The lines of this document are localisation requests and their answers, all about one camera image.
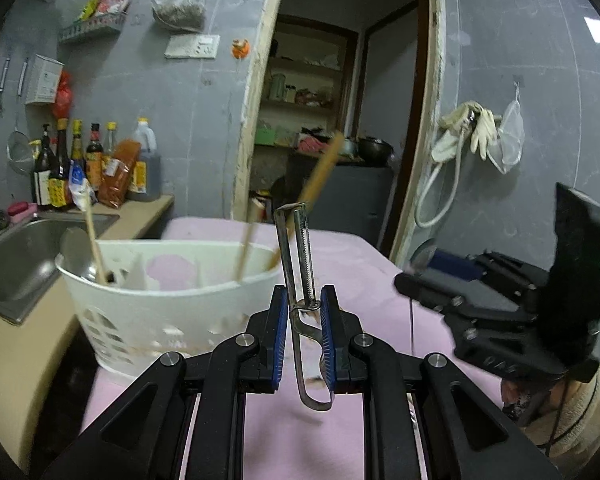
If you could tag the steel sink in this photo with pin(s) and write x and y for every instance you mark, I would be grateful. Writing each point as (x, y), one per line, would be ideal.
(30, 260)

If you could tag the pink soap box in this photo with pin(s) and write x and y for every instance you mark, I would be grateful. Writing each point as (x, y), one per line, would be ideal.
(22, 210)

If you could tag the red plastic bag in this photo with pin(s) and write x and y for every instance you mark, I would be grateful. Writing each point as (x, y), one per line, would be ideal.
(63, 97)

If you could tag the white mesh bag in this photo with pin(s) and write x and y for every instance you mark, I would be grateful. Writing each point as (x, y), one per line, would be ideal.
(511, 140)

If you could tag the hanging metal utensil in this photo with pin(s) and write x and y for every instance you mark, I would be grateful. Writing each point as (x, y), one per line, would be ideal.
(2, 85)

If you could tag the green jar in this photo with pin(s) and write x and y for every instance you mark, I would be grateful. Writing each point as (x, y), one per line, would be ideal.
(278, 87)

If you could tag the steel pot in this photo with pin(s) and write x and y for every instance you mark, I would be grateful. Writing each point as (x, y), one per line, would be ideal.
(349, 147)

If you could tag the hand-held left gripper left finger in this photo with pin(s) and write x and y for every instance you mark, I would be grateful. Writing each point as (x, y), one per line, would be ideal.
(279, 340)

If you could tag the red packet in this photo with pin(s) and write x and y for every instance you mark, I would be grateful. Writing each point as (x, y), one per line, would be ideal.
(114, 2)

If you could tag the white wall box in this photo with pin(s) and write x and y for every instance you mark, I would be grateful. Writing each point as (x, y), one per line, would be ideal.
(44, 80)

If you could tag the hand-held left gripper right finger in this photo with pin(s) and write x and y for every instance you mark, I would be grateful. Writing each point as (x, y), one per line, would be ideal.
(328, 340)

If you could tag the grey wall shelf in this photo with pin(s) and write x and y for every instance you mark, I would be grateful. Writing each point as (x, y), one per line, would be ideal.
(92, 27)

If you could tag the hanging metal strainer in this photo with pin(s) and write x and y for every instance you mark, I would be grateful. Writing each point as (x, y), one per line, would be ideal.
(20, 152)

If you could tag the pink floral cloth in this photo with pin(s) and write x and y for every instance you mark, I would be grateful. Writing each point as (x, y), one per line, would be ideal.
(370, 280)

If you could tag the white jar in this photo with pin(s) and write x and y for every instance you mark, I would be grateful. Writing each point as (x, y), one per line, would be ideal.
(291, 94)

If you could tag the orange spice packet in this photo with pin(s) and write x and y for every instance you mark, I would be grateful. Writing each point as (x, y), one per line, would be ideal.
(120, 175)

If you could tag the white blue packet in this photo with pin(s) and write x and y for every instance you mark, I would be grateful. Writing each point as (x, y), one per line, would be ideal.
(82, 187)

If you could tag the large oil jug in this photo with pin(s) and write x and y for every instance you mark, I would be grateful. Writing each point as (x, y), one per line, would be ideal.
(147, 160)

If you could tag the person's right hand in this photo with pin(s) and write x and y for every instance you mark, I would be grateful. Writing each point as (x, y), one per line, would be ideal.
(512, 392)

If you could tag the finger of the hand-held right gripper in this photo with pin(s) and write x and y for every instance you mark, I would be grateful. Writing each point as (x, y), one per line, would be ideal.
(470, 300)
(450, 261)

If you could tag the grey cabinet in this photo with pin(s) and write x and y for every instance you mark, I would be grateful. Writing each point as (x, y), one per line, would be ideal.
(360, 200)

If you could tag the white plastic utensil basket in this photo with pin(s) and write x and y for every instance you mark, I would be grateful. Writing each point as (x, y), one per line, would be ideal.
(155, 310)

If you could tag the dark bottle yellow label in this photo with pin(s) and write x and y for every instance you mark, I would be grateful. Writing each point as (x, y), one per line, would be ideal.
(60, 180)

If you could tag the slim dark sauce bottle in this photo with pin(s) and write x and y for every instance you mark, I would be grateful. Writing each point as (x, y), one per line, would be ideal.
(77, 145)

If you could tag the clear bottle yellow cap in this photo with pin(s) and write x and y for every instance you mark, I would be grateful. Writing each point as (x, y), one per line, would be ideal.
(110, 142)

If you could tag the wooden door frame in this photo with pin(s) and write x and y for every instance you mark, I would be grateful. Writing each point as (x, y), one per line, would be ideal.
(252, 110)

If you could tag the black pot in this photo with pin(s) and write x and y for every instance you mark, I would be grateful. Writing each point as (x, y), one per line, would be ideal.
(375, 150)

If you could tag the wooden shelf unit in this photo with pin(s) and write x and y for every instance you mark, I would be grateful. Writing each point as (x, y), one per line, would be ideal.
(305, 70)

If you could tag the orange wall hook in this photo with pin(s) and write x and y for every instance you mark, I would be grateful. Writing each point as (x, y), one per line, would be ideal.
(240, 48)

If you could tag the dark bottle red label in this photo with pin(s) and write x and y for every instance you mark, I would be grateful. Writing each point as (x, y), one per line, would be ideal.
(94, 160)

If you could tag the steel wool scrubber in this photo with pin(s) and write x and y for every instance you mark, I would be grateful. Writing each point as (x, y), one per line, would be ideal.
(0, 220)

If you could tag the metal peeler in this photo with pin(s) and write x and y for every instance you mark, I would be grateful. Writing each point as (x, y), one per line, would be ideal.
(292, 260)

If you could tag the yellow green packet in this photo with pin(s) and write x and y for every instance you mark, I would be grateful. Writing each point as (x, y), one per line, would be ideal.
(90, 7)

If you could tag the person's right forearm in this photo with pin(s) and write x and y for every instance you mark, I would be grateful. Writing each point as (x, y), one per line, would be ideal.
(585, 420)

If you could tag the green box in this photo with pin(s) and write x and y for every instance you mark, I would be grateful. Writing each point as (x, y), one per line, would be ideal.
(266, 136)

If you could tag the cream rubber glove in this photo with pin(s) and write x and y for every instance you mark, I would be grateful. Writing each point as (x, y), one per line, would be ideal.
(485, 132)
(447, 145)

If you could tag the white wall socket panel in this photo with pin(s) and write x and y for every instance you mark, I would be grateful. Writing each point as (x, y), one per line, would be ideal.
(192, 46)

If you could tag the pink rag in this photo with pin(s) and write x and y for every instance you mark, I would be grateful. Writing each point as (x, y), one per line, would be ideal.
(312, 145)

